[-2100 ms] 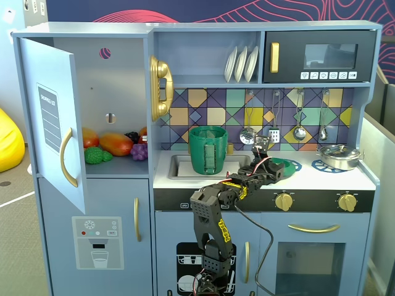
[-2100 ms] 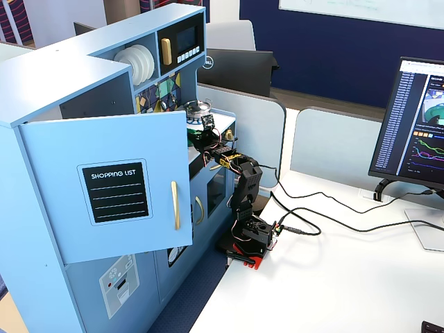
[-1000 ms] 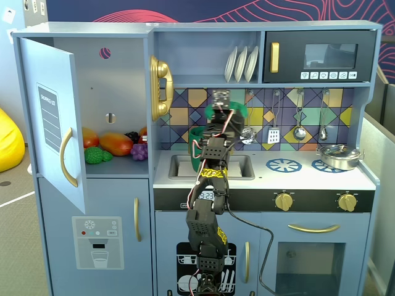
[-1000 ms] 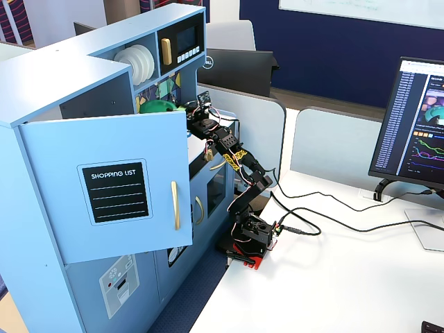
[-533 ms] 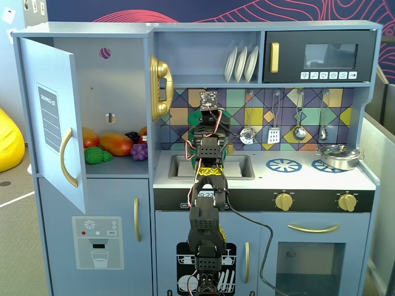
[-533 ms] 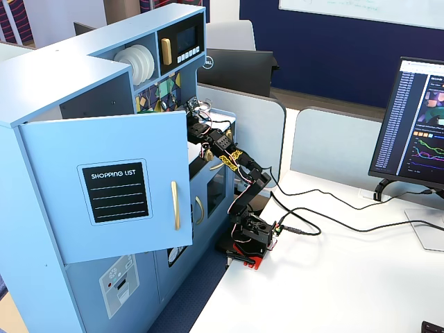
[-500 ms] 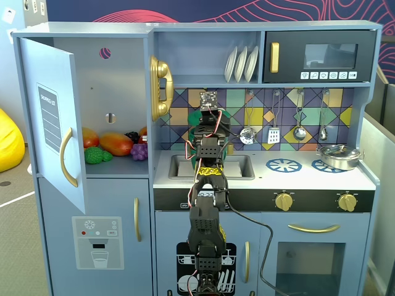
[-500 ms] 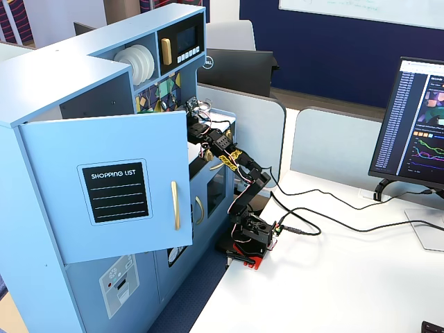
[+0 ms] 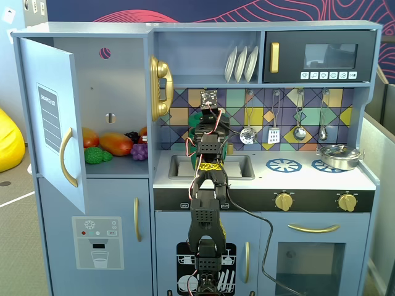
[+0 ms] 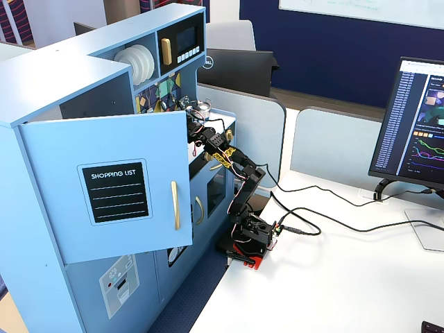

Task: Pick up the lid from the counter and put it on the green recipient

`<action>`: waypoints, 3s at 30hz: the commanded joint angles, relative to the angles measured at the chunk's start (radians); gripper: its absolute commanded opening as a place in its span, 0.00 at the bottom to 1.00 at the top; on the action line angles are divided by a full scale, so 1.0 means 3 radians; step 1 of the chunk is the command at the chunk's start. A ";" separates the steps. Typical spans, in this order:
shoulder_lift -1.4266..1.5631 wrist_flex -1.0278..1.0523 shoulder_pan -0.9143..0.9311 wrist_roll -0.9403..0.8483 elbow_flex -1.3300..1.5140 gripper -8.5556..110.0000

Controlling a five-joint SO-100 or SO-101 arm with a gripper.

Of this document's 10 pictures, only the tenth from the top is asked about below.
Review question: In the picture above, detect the whiteboard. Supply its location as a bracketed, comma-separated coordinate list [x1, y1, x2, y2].
[278, 0, 444, 31]

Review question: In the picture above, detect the silver monitor stand base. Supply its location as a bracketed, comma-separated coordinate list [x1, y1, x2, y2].
[404, 207, 444, 251]

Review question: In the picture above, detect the long gold door handle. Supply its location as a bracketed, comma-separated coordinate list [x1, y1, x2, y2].
[170, 180, 182, 231]

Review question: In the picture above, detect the blue toy kitchen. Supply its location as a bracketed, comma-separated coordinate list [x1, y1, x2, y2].
[0, 3, 237, 333]

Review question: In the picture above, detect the grey desk partition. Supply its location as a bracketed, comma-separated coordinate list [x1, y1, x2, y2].
[290, 108, 386, 181]
[196, 85, 287, 188]

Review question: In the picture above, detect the black toy microwave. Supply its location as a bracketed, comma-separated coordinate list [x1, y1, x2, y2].
[157, 12, 205, 76]

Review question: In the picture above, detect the grey ice dispenser sticker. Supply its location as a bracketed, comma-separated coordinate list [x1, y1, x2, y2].
[99, 255, 140, 320]

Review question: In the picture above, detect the gold microwave handle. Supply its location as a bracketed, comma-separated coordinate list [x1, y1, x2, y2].
[160, 37, 173, 66]

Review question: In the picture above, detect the black Dell monitor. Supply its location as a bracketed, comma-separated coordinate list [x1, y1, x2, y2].
[197, 48, 280, 98]

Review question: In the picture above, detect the white plate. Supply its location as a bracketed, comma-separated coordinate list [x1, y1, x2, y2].
[133, 44, 156, 80]
[113, 48, 135, 72]
[128, 44, 149, 84]
[121, 46, 142, 86]

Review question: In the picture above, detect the red table clamp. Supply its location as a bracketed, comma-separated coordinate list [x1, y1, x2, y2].
[227, 242, 264, 271]

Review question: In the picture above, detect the black camera cable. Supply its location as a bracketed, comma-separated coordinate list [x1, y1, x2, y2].
[187, 103, 434, 207]

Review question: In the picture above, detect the black curved cable bracket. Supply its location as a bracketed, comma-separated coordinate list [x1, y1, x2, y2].
[373, 178, 393, 202]

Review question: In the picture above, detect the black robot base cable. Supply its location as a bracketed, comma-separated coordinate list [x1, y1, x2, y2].
[270, 207, 444, 237]

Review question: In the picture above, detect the computer monitor with lit screen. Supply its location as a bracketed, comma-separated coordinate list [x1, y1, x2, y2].
[368, 56, 444, 191]

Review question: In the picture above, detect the blue door with shopping list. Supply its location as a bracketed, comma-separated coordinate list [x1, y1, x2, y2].
[19, 110, 194, 265]

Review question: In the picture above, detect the grey office chair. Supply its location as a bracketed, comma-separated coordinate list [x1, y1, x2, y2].
[206, 19, 257, 52]

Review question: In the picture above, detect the steel pot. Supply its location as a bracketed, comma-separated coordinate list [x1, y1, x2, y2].
[190, 99, 214, 121]

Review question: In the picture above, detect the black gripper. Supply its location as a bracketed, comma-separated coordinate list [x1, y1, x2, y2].
[187, 112, 226, 153]

